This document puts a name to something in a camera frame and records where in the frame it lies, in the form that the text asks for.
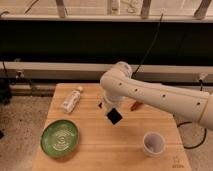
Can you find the black hanging cable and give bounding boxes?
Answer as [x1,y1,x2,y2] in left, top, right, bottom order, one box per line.
[131,13,164,79]

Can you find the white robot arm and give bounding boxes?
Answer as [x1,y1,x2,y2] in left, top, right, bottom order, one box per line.
[100,61,213,130]

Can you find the black rectangular eraser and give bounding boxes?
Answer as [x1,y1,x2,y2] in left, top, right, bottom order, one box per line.
[107,108,122,125]

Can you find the green ribbed plate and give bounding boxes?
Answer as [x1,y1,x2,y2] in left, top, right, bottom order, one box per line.
[40,120,79,158]

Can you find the brown oblong snack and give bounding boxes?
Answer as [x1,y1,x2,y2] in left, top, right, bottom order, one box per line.
[130,101,143,111]

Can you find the black floor cable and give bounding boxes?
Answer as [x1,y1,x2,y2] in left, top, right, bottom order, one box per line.
[176,121,208,150]

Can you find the clear plastic bottle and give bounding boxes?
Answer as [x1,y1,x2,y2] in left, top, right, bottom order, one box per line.
[61,86,83,113]

